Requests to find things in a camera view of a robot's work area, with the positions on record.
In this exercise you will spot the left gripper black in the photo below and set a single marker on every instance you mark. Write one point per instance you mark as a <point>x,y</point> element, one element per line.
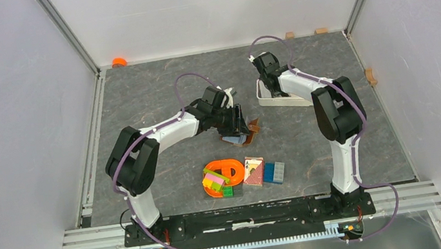
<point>236,126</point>

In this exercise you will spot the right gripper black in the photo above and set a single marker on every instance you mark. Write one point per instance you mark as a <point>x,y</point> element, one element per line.
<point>275,94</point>

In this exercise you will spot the white plastic tray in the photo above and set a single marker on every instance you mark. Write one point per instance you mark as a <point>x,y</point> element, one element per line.
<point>282,101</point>

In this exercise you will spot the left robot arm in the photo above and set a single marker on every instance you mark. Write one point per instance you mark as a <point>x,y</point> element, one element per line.
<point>133,160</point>

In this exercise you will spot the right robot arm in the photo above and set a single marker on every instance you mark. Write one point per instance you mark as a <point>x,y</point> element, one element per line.
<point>339,113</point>

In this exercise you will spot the playing card box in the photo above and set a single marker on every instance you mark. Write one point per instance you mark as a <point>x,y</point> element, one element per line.
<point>254,171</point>

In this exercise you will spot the wooden block left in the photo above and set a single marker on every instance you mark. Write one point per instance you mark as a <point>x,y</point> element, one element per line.
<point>289,35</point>

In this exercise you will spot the wooden block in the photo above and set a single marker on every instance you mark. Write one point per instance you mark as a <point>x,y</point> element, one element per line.
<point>289,35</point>
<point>321,31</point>

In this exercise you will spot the orange plastic loop toy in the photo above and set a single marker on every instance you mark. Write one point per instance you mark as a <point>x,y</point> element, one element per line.
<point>230,168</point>

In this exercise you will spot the blue building brick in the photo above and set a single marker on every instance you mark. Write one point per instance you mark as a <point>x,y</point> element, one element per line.
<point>268,174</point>

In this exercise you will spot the pink yellow brick stack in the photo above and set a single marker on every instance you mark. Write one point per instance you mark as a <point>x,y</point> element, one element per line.
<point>214,181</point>

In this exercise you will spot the wooden block right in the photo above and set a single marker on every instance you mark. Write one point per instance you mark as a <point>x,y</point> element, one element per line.
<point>321,31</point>

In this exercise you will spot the dark grey building brick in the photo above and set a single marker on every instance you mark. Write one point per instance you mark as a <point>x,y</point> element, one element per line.
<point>238,190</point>

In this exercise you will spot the green building brick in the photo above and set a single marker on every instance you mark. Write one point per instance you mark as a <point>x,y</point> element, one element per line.
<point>227,191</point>

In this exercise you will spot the wooden curved piece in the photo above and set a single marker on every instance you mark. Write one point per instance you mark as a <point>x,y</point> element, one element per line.
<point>370,77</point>

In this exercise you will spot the orange round cap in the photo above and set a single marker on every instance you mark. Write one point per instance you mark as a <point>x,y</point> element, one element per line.
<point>118,62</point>

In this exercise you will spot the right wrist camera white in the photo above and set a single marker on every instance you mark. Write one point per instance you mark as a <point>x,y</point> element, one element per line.
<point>252,58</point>

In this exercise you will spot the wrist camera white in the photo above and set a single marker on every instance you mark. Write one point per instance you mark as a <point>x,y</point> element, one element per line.
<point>228,101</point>
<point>252,58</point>

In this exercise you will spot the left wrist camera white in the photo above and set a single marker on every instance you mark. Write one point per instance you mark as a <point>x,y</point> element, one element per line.
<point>228,101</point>

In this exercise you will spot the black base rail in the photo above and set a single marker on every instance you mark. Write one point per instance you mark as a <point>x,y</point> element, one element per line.
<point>258,222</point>

